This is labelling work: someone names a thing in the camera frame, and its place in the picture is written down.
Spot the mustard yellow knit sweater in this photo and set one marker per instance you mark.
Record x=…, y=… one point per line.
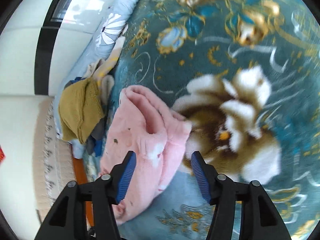
x=77, y=107

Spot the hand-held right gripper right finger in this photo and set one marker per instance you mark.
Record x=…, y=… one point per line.
x=200, y=175

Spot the beige quilted headboard cover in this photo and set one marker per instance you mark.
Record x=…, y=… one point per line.
x=50, y=155

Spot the beige garment with yellow print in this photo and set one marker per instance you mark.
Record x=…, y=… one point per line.
x=105, y=67

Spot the wooden bed frame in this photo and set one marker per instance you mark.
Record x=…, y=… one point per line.
x=80, y=170

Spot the pink floral fleece garment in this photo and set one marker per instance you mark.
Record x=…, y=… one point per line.
x=132, y=120

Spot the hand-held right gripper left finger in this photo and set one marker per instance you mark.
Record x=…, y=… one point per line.
x=127, y=177

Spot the red wall decoration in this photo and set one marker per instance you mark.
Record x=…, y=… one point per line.
x=2, y=153

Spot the light blue floral quilt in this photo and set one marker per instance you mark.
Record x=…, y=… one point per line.
x=112, y=25

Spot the teal floral blanket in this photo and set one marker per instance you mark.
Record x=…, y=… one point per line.
x=175, y=67

